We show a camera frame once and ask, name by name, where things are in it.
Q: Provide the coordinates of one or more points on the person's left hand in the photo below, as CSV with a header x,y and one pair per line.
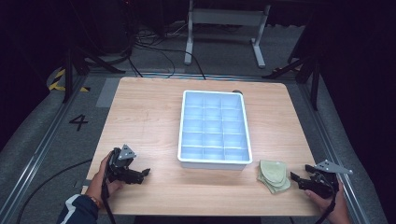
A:
x,y
99,182

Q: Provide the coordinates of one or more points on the person's right hand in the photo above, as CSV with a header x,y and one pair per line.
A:
x,y
334,208

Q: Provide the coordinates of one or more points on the grey floor tape patch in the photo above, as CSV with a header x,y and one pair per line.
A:
x,y
107,93

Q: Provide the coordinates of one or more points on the white metal desk frame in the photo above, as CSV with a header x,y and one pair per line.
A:
x,y
224,17

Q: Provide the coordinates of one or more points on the pale green cloth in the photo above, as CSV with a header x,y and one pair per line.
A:
x,y
274,175

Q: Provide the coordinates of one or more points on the white divided storage tray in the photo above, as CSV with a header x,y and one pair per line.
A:
x,y
214,130

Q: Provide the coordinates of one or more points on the black tripod stand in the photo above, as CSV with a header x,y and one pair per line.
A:
x,y
308,71
77,62

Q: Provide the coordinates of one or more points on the yellow black hazard tape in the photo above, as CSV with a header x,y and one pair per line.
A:
x,y
57,85

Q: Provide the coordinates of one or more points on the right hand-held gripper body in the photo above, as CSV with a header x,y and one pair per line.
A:
x,y
325,179

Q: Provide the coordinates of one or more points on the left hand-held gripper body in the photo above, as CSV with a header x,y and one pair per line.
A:
x,y
120,165

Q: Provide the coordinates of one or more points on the aluminium floor rail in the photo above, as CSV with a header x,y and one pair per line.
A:
x,y
34,155
333,149

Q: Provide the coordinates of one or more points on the small dark round object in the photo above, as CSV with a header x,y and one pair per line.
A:
x,y
237,91

